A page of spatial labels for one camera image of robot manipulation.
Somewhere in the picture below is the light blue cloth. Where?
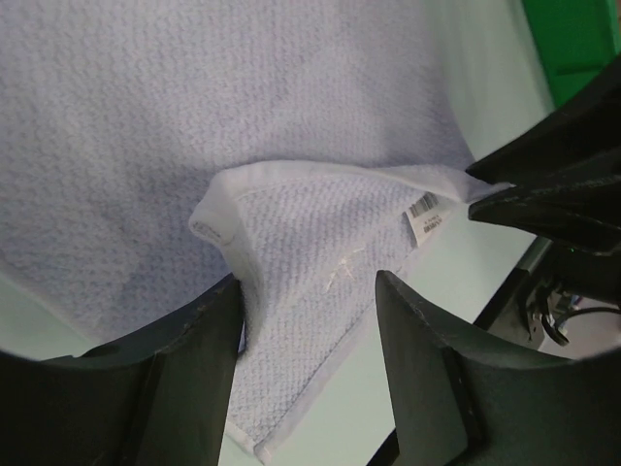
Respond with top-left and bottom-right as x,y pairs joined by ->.
1,1 -> 497,463

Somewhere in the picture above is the green plastic tray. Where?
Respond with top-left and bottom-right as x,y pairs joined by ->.
522,0 -> 620,107

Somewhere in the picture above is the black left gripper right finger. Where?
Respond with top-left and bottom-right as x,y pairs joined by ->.
376,271 -> 620,465

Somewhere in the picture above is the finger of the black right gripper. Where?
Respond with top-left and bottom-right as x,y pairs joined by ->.
469,187 -> 620,255
467,60 -> 620,184

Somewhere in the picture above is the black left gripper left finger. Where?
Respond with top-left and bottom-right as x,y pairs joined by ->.
1,279 -> 243,465

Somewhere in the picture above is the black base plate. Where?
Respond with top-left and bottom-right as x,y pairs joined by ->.
474,238 -> 552,350

